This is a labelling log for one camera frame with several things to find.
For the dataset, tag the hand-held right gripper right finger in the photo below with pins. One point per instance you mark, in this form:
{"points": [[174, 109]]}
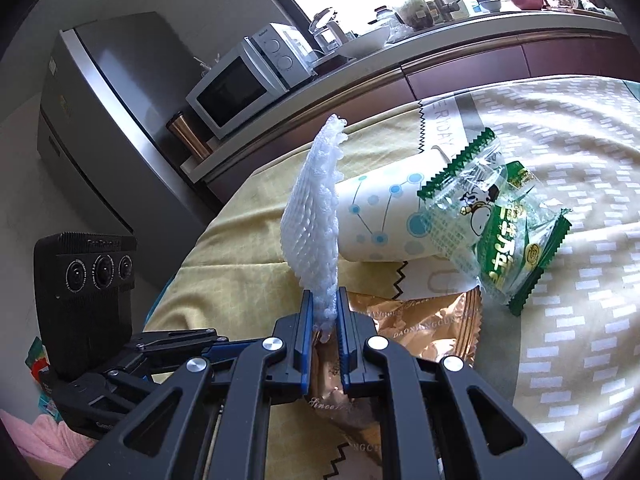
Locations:
{"points": [[344, 345]]}

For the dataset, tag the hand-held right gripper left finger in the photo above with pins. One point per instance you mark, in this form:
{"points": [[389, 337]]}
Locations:
{"points": [[306, 345]]}

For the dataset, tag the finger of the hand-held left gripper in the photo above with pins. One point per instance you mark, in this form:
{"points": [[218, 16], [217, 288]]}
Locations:
{"points": [[175, 342], [150, 372]]}

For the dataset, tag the golden brown snack wrapper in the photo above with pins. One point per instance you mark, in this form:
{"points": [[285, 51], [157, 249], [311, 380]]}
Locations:
{"points": [[415, 320]]}

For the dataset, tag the white foam fruit net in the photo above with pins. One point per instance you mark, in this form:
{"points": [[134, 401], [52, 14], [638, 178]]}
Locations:
{"points": [[312, 220]]}

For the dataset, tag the blue dotted paper cup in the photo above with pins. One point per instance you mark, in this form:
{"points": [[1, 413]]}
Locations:
{"points": [[380, 210]]}

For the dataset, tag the green clear snack wrapper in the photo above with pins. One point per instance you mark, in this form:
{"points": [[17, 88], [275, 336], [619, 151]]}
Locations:
{"points": [[495, 220]]}

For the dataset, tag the person's left forearm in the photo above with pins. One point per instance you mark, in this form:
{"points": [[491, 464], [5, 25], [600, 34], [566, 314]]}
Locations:
{"points": [[40, 440]]}

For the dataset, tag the colourful packaging on floor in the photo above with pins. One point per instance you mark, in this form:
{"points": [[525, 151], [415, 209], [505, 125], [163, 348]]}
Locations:
{"points": [[42, 360]]}

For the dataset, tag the yellow quilted cloth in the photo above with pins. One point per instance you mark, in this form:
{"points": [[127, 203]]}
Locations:
{"points": [[240, 240]]}

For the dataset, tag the grey refrigerator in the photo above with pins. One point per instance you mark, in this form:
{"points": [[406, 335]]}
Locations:
{"points": [[115, 125]]}

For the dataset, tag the copper travel tumbler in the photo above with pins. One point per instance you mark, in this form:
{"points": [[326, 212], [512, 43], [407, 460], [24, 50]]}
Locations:
{"points": [[192, 140]]}

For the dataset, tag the white microwave oven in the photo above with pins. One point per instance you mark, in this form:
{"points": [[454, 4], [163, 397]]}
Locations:
{"points": [[240, 85]]}

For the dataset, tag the white rack on microwave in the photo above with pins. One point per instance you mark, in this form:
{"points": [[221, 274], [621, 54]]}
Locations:
{"points": [[206, 67]]}

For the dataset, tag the white patterned blanket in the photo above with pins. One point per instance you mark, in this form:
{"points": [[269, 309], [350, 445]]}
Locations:
{"points": [[575, 170]]}

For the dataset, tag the large white bowl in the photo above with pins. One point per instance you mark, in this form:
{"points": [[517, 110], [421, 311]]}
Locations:
{"points": [[365, 45]]}

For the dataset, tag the glass kettle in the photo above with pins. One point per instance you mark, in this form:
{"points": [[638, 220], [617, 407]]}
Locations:
{"points": [[327, 35]]}

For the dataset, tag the kitchen counter cabinet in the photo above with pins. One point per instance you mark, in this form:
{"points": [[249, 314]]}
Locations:
{"points": [[475, 55]]}

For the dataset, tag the crumpled clear bag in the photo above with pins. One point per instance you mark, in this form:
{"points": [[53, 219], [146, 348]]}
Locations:
{"points": [[397, 30]]}

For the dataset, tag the small glass jar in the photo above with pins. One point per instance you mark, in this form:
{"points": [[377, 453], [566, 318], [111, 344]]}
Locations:
{"points": [[383, 13]]}

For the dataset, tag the clear container of sprouts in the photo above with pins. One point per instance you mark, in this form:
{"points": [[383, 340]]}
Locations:
{"points": [[415, 12]]}

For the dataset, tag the small white bowl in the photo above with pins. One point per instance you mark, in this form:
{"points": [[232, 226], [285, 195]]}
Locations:
{"points": [[487, 4]]}

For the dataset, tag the red bowl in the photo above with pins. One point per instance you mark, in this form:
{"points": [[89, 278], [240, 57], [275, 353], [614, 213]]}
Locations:
{"points": [[531, 2]]}

